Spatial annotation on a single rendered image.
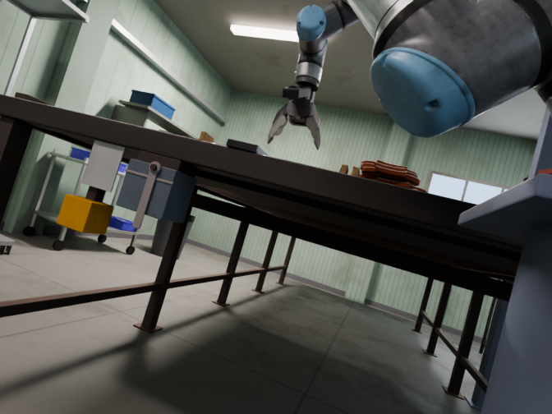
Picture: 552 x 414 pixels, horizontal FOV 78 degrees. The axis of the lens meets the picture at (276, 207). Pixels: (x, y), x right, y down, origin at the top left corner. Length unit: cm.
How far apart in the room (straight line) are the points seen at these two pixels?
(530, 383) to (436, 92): 29
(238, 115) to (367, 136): 240
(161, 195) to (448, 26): 64
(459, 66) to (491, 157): 569
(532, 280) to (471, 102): 19
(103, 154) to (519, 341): 92
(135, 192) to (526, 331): 77
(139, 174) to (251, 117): 574
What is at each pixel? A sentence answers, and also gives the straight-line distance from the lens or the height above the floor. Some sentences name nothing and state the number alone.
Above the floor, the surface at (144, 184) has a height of 78.
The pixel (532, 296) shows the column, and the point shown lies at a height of 78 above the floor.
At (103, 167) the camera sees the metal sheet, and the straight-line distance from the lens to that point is 99.
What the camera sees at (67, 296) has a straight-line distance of 162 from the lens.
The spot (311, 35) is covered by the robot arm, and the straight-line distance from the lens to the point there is 98.
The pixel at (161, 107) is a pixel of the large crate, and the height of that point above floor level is 174.
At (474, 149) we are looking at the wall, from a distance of 607.
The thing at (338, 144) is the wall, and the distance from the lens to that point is 599.
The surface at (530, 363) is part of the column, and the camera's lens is 43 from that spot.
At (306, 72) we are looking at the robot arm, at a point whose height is 121.
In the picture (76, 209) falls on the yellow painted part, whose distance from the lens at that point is 99.
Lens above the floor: 77
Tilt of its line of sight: 3 degrees up
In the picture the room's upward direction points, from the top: 16 degrees clockwise
